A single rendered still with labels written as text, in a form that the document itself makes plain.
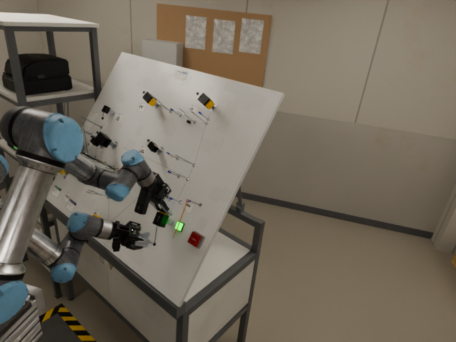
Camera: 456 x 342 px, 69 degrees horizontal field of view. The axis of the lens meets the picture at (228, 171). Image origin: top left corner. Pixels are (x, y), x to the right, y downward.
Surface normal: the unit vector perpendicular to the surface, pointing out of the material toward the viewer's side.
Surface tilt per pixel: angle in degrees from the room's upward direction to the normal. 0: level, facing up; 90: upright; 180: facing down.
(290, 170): 90
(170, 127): 54
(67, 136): 84
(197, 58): 90
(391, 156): 90
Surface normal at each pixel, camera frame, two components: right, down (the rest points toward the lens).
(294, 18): -0.26, 0.41
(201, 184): -0.46, -0.29
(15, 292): 0.88, 0.36
